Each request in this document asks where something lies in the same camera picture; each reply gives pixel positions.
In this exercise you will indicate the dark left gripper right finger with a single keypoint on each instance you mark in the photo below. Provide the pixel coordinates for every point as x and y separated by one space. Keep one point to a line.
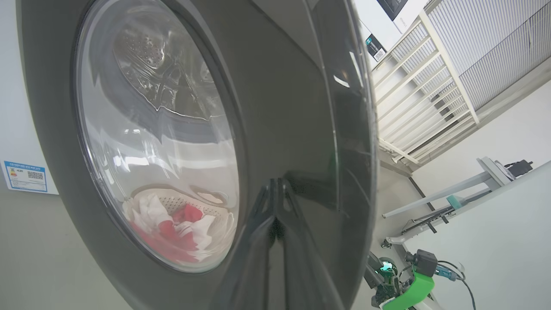
301 284

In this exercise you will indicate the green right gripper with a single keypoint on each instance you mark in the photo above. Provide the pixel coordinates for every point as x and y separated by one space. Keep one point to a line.
411 292

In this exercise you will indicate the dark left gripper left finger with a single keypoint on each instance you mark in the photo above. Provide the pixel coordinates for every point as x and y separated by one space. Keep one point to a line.
249 280

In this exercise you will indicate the red garment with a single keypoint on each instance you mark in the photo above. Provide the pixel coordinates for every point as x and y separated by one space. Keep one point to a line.
189 214

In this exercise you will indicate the black round washer door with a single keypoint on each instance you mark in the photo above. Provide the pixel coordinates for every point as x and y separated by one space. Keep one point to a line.
284 107

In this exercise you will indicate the cream laundry basket brown rim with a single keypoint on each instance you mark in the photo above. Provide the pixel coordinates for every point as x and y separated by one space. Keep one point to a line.
172 203

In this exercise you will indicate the white front-load washing machine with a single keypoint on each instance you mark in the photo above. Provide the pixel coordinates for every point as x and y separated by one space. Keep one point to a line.
17 86

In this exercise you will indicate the black power adapter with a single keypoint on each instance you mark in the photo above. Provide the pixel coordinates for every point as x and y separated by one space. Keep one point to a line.
519 167

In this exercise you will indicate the white metal railing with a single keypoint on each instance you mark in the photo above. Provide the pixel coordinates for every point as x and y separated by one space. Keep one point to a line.
426 99

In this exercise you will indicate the white appliance with black sticker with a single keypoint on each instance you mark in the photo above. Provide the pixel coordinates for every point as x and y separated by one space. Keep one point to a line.
387 26

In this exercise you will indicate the blue energy label sticker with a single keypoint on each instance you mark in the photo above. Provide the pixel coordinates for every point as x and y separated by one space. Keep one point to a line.
26 176

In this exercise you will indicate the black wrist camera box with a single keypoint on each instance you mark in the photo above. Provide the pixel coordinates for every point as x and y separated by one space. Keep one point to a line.
424 262

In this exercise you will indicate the grey metal table frame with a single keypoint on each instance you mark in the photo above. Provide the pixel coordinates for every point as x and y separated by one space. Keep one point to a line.
447 189

